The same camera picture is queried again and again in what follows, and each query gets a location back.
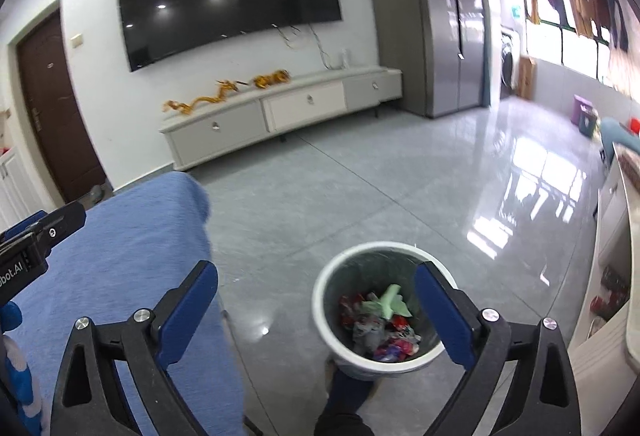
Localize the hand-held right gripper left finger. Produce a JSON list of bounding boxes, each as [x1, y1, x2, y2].
[[49, 260, 219, 436]]

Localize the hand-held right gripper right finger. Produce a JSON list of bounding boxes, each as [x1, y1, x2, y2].
[[414, 260, 585, 436]]

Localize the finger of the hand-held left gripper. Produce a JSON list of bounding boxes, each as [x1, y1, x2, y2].
[[31, 200, 87, 248], [0, 211, 49, 243]]

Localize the green paper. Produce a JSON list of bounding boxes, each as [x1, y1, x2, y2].
[[377, 284, 414, 319]]

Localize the pile of snack wrappers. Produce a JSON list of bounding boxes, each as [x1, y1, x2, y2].
[[340, 293, 424, 362]]

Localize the white round trash bin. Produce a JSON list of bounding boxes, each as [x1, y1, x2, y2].
[[311, 241, 459, 382]]

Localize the white shoe cabinet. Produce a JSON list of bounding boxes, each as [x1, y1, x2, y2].
[[0, 106, 39, 238]]

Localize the blue rug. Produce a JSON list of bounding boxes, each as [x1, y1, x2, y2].
[[0, 171, 251, 436]]

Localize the beige slipper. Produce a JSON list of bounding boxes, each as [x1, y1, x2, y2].
[[324, 355, 383, 409]]

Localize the dark brown entrance door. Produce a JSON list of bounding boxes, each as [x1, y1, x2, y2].
[[15, 11, 108, 204]]

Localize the person's leg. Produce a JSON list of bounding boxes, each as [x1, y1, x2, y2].
[[314, 368, 377, 436]]

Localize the long golden dragon ornament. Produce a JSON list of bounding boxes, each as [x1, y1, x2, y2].
[[162, 80, 251, 115]]

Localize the white low television cabinet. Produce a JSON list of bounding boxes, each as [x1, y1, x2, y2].
[[159, 66, 404, 172]]

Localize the white coffee table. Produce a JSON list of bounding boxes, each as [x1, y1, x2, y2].
[[569, 143, 640, 417]]

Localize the purple storage box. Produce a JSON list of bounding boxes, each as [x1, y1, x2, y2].
[[572, 94, 599, 135]]

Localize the blue sofa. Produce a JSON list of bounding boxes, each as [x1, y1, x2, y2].
[[598, 117, 640, 168]]

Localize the cardboard box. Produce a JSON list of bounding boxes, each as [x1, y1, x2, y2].
[[517, 56, 537, 100]]

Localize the short golden dragon ornament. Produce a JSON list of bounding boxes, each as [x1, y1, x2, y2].
[[252, 70, 292, 90]]

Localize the white washing machine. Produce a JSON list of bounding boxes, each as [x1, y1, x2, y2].
[[500, 29, 524, 100]]

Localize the grey double-door refrigerator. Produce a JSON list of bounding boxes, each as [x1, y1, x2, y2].
[[362, 0, 494, 119]]

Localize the balcony window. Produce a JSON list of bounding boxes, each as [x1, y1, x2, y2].
[[520, 0, 613, 84]]

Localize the row of hanging clothes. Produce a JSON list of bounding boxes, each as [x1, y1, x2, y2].
[[524, 0, 632, 53]]

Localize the large black wall television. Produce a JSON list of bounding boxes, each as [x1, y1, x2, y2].
[[116, 0, 344, 73]]

